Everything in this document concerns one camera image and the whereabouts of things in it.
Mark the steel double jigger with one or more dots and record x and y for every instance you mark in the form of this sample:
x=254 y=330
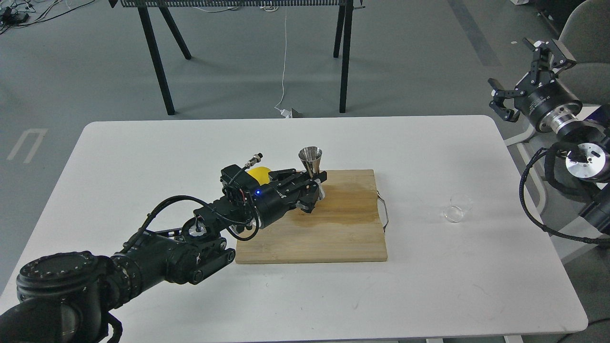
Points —
x=311 y=157

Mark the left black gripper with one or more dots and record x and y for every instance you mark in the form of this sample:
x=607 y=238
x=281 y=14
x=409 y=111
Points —
x=301 y=193

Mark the bamboo cutting board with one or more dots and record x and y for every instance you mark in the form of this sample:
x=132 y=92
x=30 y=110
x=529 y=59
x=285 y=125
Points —
x=343 y=227

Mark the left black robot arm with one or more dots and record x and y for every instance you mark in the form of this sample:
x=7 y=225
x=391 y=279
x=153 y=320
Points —
x=68 y=297

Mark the yellow lemon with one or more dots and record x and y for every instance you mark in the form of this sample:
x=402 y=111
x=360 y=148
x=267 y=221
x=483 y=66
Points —
x=260 y=174

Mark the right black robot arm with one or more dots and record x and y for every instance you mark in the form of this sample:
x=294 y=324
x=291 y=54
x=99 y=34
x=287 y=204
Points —
x=577 y=164

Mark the grey office chair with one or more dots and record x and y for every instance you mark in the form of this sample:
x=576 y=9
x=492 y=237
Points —
x=586 y=36

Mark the small clear glass cup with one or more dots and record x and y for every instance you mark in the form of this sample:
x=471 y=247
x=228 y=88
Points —
x=460 y=205

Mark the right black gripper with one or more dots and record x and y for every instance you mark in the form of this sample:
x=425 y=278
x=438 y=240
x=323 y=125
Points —
x=549 y=58

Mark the black metal frame table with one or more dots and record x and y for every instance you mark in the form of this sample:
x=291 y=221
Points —
x=223 y=28

